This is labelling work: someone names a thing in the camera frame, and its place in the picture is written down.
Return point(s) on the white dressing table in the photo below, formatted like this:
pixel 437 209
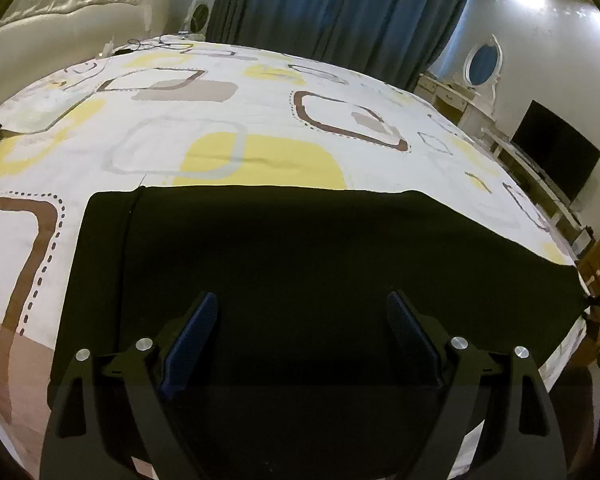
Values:
pixel 455 102

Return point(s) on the oval vanity mirror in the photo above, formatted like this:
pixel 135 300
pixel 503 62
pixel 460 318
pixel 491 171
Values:
pixel 482 65

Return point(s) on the cream tufted headboard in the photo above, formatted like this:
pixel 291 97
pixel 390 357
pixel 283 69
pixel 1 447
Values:
pixel 80 20

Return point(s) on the black television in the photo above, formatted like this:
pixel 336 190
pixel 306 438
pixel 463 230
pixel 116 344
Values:
pixel 555 152

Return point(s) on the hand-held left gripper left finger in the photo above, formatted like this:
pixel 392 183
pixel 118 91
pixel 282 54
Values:
pixel 192 340

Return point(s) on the black pants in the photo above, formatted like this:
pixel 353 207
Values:
pixel 305 255

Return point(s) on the patterned white bed sheet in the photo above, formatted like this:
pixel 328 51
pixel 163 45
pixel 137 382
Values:
pixel 205 100

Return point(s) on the blue curtain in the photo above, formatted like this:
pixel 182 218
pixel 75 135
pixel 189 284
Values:
pixel 340 15

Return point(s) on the white round fan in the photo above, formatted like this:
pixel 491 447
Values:
pixel 199 17

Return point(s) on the white television stand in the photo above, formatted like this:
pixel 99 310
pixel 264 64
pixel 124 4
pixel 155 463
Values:
pixel 540 185

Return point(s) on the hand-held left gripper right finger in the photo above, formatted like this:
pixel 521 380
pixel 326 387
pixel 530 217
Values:
pixel 415 335

